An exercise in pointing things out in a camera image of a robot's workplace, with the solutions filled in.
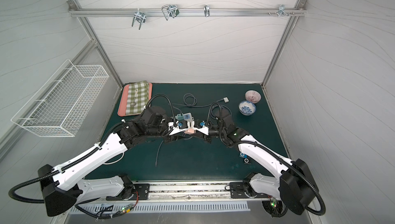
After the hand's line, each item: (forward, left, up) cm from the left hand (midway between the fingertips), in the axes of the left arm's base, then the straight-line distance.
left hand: (183, 128), depth 70 cm
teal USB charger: (+16, +5, -15) cm, 23 cm away
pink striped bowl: (+40, -46, -21) cm, 64 cm away
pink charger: (-1, -3, 0) cm, 4 cm away
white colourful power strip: (+17, +1, -17) cm, 25 cm away
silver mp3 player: (+37, -25, -23) cm, 50 cm away
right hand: (+2, -4, -5) cm, 6 cm away
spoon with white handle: (+31, +41, -22) cm, 56 cm away
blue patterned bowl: (+29, -39, -22) cm, 53 cm away
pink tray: (+26, +48, -23) cm, 60 cm away
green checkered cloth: (+37, +40, -22) cm, 58 cm away
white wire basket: (+6, +54, +8) cm, 55 cm away
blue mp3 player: (-3, -31, -22) cm, 38 cm away
